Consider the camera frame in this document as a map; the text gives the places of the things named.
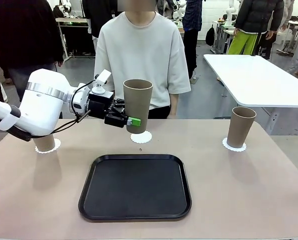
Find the black green-tipped left gripper finger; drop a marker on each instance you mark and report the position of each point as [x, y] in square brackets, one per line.
[119, 108]
[119, 122]

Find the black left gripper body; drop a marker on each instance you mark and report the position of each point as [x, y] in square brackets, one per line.
[100, 105]

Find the brown paper cup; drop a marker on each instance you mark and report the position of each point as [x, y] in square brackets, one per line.
[240, 130]
[46, 145]
[139, 105]

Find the white scalloped paper coaster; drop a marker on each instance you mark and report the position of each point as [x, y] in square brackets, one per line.
[141, 138]
[244, 148]
[57, 147]

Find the person's left forearm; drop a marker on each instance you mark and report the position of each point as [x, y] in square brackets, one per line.
[174, 105]

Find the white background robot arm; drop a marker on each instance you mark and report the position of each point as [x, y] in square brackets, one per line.
[229, 12]

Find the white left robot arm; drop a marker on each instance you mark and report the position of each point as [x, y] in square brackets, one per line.
[41, 107]

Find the person in cream sweatshirt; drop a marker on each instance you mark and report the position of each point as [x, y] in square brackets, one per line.
[144, 50]

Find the black plastic tray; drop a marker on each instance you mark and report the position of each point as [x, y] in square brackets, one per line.
[136, 187]

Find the person in black top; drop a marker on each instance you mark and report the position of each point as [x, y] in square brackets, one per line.
[96, 15]

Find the person in blue checked shirt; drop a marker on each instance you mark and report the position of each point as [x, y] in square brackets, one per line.
[192, 32]

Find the person in black sweater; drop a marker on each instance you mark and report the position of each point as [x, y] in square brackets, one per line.
[21, 32]

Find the black backpack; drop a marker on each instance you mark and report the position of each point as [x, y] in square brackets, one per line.
[210, 36]

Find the white table with grey legs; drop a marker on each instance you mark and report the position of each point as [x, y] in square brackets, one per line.
[254, 80]

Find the person in black puffer jacket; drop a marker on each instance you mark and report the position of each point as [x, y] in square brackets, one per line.
[259, 15]

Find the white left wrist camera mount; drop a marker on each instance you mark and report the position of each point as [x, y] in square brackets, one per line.
[102, 80]

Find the metal frame workbench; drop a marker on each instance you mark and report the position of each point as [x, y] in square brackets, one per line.
[76, 37]

